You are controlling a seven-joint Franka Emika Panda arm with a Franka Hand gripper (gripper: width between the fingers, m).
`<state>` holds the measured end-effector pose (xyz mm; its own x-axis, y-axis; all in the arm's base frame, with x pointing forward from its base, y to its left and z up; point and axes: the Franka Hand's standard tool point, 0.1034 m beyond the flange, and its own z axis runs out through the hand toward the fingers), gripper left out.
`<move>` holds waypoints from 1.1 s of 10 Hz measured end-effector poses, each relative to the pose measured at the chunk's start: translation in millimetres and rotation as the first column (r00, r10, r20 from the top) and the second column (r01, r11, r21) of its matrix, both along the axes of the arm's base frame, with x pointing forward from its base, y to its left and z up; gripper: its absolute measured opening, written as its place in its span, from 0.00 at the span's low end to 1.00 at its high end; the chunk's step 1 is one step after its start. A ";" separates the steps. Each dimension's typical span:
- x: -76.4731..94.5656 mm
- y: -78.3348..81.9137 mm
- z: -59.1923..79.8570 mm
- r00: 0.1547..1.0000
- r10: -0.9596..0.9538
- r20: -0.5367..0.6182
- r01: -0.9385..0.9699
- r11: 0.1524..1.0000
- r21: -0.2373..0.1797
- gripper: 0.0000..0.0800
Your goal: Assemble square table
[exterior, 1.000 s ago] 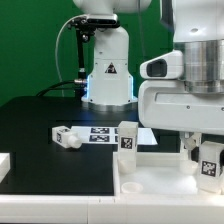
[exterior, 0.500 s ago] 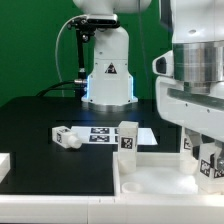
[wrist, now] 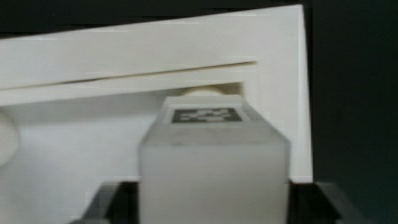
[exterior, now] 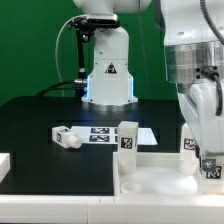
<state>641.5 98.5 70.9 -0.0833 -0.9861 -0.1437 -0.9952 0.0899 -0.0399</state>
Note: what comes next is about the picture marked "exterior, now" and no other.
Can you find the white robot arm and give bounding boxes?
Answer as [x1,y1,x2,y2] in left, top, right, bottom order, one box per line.
[73,0,224,172]

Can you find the white fence rail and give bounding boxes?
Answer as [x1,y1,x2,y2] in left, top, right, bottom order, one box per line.
[0,153,10,183]
[0,195,224,224]

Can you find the white square table top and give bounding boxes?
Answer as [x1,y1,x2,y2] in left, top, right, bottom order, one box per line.
[112,151,224,198]

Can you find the white front fence rail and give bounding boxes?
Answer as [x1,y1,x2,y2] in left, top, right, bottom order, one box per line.
[0,195,224,224]

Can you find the white left fence rail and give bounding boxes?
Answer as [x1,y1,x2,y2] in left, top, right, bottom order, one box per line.
[0,153,10,183]

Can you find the white marker sheet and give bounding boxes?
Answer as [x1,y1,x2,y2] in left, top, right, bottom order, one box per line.
[71,126,157,145]

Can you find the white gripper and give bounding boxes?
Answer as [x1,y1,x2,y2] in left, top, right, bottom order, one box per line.
[178,81,224,172]

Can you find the black cables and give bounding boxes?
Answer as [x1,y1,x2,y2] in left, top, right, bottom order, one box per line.
[35,79,88,98]

